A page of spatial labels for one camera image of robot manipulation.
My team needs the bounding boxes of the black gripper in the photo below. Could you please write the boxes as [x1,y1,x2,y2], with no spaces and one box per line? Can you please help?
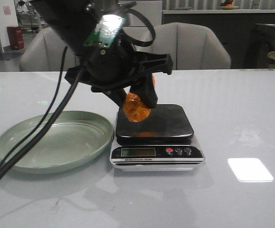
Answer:
[64,35,173,109]

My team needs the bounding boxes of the orange corn cob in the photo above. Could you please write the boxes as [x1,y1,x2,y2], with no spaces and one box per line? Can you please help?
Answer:
[122,76,157,123]

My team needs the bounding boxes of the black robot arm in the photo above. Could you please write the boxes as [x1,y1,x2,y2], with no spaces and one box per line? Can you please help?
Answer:
[31,0,173,108]

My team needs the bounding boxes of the black and silver kitchen scale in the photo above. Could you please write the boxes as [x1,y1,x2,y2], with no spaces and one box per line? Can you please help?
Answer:
[109,104,206,171]

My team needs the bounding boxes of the white drawer cabinet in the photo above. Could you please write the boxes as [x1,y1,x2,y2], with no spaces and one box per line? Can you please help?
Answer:
[125,0,162,29]

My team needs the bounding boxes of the pale green plate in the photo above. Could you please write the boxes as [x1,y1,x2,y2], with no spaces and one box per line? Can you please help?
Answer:
[13,111,114,174]

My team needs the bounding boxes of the right grey upholstered chair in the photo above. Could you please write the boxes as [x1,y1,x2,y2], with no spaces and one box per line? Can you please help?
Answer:
[137,22,231,71]

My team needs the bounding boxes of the grey upholstered chair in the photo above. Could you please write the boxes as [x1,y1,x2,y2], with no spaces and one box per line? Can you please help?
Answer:
[137,22,231,71]
[19,27,67,72]

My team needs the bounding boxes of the left grey upholstered chair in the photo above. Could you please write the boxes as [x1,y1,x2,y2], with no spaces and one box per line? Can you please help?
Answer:
[19,27,67,72]

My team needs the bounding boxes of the coloured dot sticker strip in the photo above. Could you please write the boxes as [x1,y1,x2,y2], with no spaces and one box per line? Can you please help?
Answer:
[239,68,274,71]

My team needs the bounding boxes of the dark long sideboard counter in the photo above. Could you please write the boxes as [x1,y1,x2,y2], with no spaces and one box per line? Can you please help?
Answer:
[162,9,275,69]

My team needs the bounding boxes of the fruit bowl on counter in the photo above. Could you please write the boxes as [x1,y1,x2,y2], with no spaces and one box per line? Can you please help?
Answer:
[219,0,239,10]

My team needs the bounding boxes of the red waste bin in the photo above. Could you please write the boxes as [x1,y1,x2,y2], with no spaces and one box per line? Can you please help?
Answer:
[7,26,24,50]

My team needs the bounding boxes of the dark appliance on right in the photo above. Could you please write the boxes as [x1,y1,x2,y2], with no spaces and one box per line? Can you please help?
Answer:
[243,24,275,68]

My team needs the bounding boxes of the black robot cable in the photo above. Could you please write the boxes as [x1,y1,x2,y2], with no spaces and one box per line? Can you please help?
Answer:
[0,7,157,202]

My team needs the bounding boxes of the pink wall notice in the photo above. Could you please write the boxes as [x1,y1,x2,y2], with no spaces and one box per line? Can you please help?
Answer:
[3,6,11,16]

